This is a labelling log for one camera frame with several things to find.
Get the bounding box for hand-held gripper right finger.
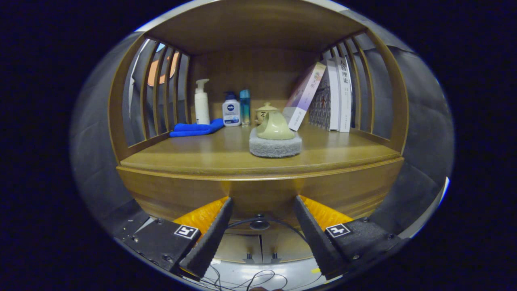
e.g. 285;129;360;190
294;195;404;278

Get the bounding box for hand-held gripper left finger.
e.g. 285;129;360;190
121;197;234;279

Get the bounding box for brown wooden drawer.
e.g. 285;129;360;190
121;170;402;235

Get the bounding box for green handled scrub sponge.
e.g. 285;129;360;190
249;111;303;158

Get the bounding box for wooden countertop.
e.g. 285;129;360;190
117;121;404;181

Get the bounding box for brown wooden cabinet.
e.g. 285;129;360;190
108;0;409;264

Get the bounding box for blue folded cloth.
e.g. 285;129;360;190
169;118;224;138

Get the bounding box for white lotion bottle blue cap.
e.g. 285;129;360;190
222;92;241;127

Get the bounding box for dark patterned book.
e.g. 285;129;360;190
308;75;331;130

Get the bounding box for white pump bottle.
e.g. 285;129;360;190
194;79;210;125

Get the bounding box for slim teal bottle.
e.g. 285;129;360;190
240;89;251;126

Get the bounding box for purple and white book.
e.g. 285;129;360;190
283;61;327;132

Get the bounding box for beige lidded tea bowl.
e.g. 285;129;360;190
254;102;279;125

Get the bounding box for plain white book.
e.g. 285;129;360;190
326;60;341;131

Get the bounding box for white book black lettering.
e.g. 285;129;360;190
334;57;353;133

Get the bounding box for tangled black floor cables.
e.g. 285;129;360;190
190;263;324;291

